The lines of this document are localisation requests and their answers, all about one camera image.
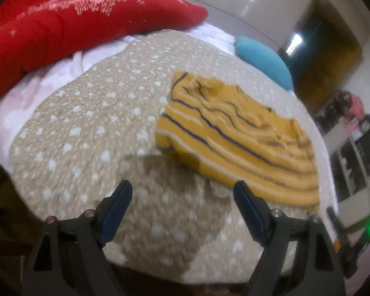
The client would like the teal pillow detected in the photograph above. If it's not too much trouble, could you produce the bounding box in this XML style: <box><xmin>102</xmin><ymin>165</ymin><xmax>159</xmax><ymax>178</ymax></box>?
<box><xmin>234</xmin><ymin>35</ymin><xmax>294</xmax><ymax>91</ymax></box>

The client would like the red blanket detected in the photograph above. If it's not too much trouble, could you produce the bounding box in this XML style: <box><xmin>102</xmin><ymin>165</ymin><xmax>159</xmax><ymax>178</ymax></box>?
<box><xmin>0</xmin><ymin>0</ymin><xmax>208</xmax><ymax>111</ymax></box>

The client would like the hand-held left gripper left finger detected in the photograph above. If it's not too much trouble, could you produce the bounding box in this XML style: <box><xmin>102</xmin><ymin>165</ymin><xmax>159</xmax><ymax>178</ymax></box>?
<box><xmin>21</xmin><ymin>179</ymin><xmax>133</xmax><ymax>296</ymax></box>

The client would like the glossy beige wardrobe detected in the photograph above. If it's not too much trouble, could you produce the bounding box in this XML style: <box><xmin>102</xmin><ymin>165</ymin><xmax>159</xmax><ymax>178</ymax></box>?
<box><xmin>145</xmin><ymin>0</ymin><xmax>321</xmax><ymax>56</ymax></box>

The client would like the beige dotted blanket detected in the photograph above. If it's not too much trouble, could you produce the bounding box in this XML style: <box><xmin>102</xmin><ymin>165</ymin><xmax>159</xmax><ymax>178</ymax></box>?
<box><xmin>8</xmin><ymin>29</ymin><xmax>340</xmax><ymax>286</ymax></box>

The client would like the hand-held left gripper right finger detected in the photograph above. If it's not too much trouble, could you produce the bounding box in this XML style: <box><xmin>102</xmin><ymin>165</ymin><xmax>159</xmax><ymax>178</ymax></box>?
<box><xmin>233</xmin><ymin>180</ymin><xmax>347</xmax><ymax>296</ymax></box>

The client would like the white bed sheet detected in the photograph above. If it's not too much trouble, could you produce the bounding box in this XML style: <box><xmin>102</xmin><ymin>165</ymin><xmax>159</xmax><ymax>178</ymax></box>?
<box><xmin>0</xmin><ymin>25</ymin><xmax>238</xmax><ymax>173</ymax></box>

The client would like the white shelf unit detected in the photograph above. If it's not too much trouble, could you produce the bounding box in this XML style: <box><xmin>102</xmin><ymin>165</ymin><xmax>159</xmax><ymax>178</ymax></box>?
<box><xmin>324</xmin><ymin>123</ymin><xmax>370</xmax><ymax>210</ymax></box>

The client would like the pink clothes pile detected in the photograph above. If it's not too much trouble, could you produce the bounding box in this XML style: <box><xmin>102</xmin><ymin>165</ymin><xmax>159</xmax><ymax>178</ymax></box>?
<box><xmin>347</xmin><ymin>94</ymin><xmax>366</xmax><ymax>121</ymax></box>

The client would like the wooden door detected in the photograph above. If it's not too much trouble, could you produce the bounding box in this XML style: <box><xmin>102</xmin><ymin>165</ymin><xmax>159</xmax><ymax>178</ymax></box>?
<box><xmin>296</xmin><ymin>3</ymin><xmax>363</xmax><ymax>111</ymax></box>

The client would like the yellow striped sweater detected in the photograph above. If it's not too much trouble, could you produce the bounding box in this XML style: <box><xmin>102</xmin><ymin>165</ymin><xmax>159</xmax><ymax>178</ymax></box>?
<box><xmin>154</xmin><ymin>70</ymin><xmax>321</xmax><ymax>208</ymax></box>

